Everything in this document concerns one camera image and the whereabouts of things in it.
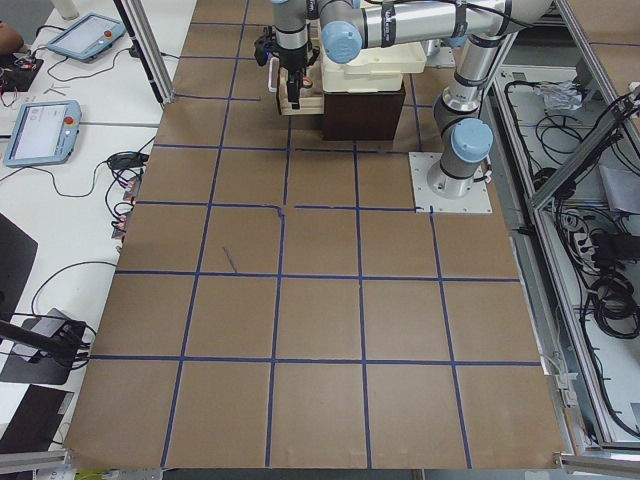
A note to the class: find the blue teach pendant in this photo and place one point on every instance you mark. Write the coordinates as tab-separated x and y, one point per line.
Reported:
44	134
88	37

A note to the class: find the dark brown drawer cabinet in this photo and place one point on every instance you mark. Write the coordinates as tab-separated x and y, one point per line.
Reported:
362	116

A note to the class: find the person's hand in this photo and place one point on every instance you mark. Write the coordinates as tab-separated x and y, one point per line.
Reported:
11	41

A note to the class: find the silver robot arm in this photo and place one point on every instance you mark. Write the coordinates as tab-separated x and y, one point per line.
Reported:
343	31

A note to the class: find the blue teach pendant far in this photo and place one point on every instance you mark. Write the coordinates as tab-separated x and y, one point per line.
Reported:
88	37

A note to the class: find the wooden drawer with white handle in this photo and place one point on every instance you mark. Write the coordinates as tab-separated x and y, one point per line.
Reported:
312	105

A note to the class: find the aluminium frame post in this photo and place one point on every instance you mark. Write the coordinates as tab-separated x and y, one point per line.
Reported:
135	20

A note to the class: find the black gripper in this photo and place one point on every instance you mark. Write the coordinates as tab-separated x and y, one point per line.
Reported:
293	67

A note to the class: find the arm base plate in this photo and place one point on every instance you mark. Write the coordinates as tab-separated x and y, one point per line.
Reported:
435	192

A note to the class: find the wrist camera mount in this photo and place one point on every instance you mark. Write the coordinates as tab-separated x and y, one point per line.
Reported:
264	45

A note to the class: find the cream plastic box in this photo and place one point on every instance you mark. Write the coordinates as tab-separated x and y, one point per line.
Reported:
340	82

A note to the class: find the blue teach pendant near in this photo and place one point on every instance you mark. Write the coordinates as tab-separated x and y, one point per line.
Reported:
44	134

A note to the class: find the cream plastic tray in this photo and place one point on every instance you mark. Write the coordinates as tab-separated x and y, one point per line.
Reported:
394	60

